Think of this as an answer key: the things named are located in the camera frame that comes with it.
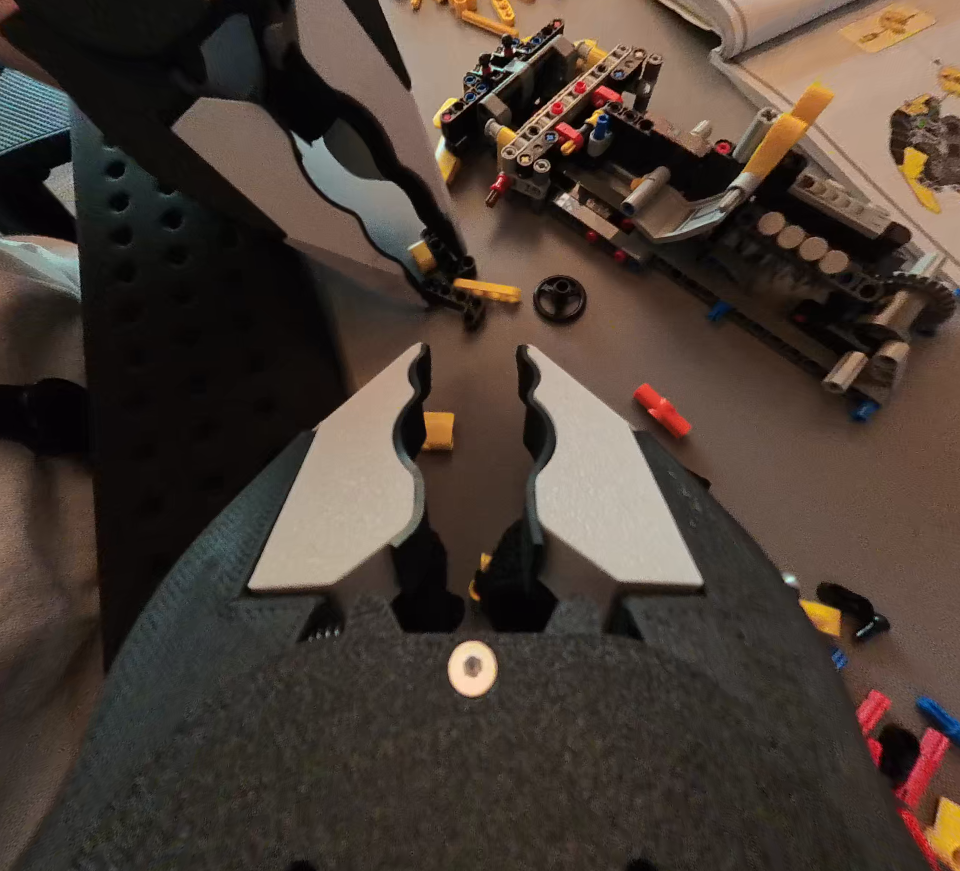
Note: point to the yellow lego connector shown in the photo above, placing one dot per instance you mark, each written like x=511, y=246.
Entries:
x=439, y=431

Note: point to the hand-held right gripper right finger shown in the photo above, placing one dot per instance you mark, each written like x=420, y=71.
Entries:
x=607, y=511

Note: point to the black lego connector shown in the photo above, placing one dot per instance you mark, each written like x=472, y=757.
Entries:
x=840, y=597

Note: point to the pile of red blue pins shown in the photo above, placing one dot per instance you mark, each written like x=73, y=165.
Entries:
x=926, y=758

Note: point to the black lego steering wheel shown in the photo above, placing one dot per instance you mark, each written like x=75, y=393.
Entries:
x=560, y=299

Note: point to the lego car chassis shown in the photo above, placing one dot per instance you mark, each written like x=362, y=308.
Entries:
x=675, y=211

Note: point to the small black yellow lego assembly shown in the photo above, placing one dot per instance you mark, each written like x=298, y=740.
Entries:
x=487, y=290

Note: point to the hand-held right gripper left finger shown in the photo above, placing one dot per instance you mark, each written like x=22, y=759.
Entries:
x=337, y=511

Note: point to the small yellow lego piece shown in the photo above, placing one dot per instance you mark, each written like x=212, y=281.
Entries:
x=821, y=617

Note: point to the red lego axle pin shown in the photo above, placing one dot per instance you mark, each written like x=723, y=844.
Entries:
x=660, y=410

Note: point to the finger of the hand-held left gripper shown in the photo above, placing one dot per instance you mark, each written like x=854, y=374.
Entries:
x=352, y=38
x=247, y=151

